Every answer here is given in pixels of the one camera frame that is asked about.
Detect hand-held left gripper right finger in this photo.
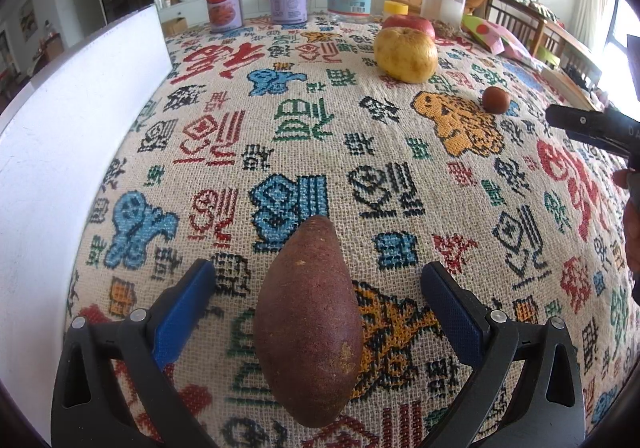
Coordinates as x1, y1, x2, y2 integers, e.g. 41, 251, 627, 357
421, 262, 587, 448

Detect clear plastic jar black lid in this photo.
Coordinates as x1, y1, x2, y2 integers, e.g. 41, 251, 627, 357
421, 0, 468, 29

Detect small brown round fruit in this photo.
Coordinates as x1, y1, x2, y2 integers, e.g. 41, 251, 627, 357
481, 86, 511, 115

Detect printed woven tablecloth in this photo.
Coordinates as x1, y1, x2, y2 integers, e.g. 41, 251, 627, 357
65, 16, 640, 448

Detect purple sweet potato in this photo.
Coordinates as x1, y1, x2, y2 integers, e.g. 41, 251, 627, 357
253, 215, 365, 429

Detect framed wall picture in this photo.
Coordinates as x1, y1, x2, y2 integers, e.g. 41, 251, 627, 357
18, 0, 37, 34

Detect white board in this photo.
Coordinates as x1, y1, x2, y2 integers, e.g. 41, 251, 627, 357
0, 3, 173, 444

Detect dark wooden chair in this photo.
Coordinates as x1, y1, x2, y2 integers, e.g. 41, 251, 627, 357
486, 0, 546, 54

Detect orange label tin can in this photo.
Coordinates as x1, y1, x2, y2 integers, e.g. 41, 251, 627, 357
205, 0, 244, 33

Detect red apple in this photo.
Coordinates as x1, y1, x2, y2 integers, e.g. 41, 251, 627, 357
381, 14, 437, 40

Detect yellow pear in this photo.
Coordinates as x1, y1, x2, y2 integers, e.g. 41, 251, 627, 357
374, 27, 439, 84

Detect small yellow lid jar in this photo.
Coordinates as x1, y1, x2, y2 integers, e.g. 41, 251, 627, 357
383, 0, 410, 22

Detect pink fruit print snack bag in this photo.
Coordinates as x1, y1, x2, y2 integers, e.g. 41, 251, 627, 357
461, 12, 533, 60

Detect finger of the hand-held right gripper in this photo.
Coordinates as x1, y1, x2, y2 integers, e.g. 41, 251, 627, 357
545, 104, 640, 158
614, 168, 640, 204

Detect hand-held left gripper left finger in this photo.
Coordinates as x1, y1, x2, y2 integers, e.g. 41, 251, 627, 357
50, 258, 217, 448

